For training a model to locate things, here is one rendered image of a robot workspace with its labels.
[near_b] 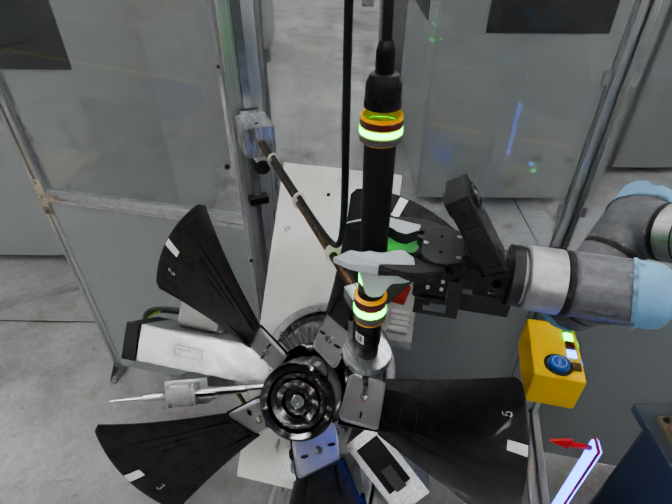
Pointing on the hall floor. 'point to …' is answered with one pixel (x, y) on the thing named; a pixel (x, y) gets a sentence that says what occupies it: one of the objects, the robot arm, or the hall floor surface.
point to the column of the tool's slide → (263, 234)
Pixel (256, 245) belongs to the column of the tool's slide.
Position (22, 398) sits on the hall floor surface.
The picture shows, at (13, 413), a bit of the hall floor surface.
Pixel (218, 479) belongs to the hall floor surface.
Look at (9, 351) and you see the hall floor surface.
